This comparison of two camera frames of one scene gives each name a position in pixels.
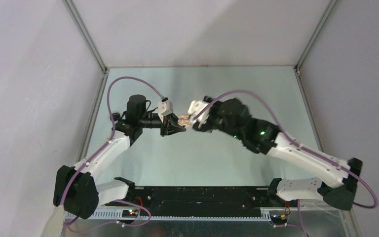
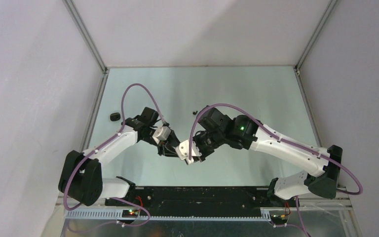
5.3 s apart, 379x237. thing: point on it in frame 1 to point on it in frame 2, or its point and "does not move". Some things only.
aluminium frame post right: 328,11 does not move
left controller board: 130,213 does not move
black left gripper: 169,125 to 167,147
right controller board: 279,220 does not move
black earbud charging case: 116,116 does not move
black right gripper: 207,126 to 204,154
